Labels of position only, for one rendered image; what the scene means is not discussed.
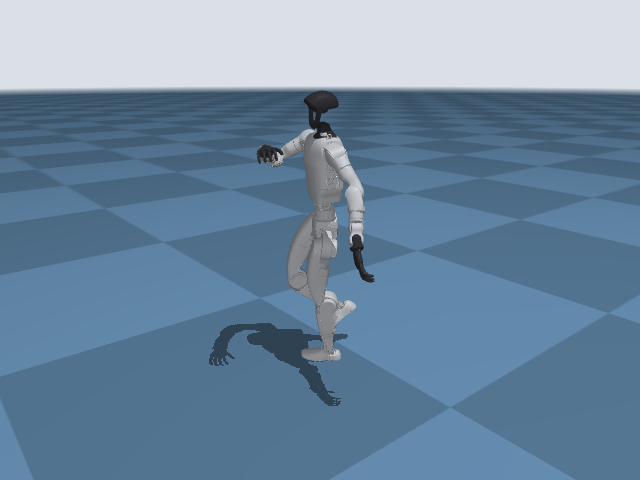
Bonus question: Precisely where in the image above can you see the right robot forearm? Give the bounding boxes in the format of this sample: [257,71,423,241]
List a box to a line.
[260,144,276,164]

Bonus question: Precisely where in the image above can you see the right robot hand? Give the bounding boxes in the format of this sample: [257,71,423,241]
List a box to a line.
[257,145,283,164]

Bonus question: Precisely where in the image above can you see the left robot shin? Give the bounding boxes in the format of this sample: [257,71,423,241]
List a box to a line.
[315,299,336,355]

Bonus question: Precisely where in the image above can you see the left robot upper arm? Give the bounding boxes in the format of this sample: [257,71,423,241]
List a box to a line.
[324,143,364,199]

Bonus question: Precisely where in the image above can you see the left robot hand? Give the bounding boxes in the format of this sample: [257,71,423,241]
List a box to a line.
[350,234,375,283]

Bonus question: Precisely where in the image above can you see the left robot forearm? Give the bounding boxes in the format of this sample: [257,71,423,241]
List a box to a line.
[346,186,365,247]

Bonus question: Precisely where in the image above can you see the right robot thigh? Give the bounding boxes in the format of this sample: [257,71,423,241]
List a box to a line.
[287,212,316,289]

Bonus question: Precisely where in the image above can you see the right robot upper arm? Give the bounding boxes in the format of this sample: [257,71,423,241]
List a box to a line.
[270,129,315,168]

